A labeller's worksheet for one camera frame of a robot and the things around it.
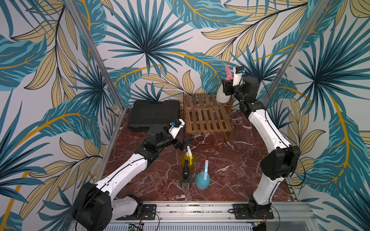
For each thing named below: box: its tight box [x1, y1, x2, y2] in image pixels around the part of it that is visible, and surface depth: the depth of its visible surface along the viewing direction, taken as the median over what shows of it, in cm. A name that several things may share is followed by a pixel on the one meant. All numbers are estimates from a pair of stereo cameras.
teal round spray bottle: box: [195, 159, 211, 191], surface depth 79 cm
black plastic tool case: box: [129, 100, 181, 132], surface depth 111 cm
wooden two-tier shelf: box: [183, 91, 235, 142], surface depth 93 cm
